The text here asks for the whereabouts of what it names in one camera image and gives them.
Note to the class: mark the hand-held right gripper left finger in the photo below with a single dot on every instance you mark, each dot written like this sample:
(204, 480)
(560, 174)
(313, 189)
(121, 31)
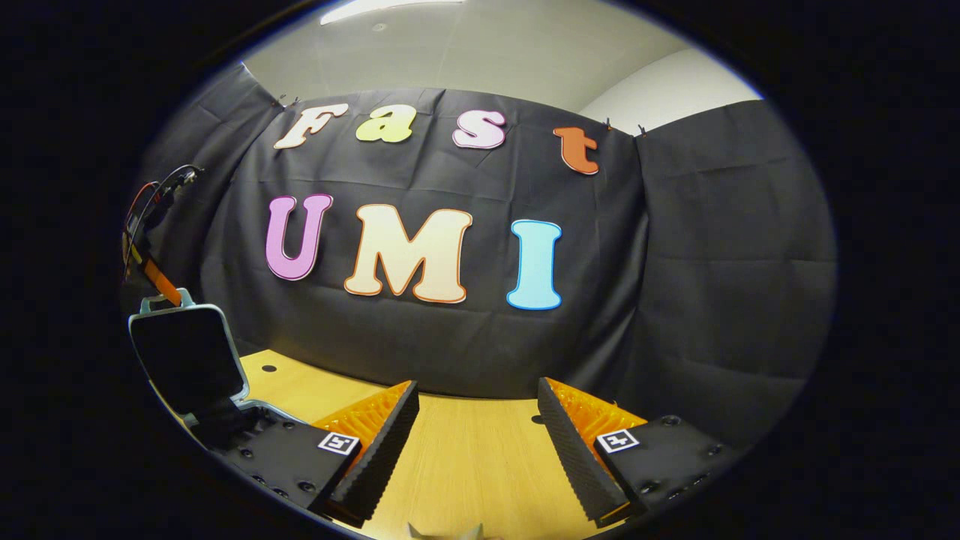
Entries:
(382, 450)

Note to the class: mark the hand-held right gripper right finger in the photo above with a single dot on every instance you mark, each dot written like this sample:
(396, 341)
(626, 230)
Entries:
(577, 457)

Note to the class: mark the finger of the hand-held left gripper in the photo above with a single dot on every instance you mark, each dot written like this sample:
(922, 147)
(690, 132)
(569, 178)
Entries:
(161, 283)

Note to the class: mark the pale blue suitcase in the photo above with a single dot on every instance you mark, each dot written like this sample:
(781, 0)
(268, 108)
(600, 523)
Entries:
(180, 352)

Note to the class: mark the black backdrop cloth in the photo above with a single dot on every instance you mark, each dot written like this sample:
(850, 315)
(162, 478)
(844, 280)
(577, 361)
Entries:
(637, 262)

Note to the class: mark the ceiling light panel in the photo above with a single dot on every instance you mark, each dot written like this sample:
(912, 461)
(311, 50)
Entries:
(382, 7)

